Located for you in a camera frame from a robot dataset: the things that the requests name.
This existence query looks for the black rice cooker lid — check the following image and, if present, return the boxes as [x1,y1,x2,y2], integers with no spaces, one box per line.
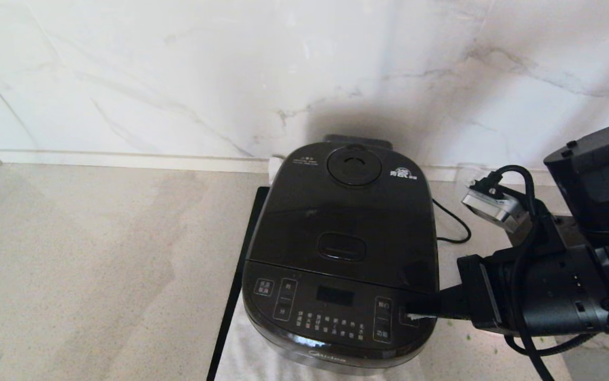
[244,135,440,296]

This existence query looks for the black rice cooker base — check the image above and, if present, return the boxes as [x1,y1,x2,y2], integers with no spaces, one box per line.
[242,259,440,375]

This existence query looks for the white rag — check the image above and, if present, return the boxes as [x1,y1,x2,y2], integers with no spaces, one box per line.
[558,331,609,360]

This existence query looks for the clear measuring cup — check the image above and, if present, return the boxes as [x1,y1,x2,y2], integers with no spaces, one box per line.
[455,163,495,187]

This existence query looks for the black flat strip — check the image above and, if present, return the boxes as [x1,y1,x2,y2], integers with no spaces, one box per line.
[206,186,270,381]

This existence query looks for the white cloth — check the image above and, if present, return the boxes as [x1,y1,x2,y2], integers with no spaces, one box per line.
[214,156,426,381]

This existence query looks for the black power cord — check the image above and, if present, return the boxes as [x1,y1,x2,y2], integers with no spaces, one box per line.
[432,198,471,244]

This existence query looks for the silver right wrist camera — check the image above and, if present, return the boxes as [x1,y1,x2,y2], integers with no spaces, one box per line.
[462,179,530,233]

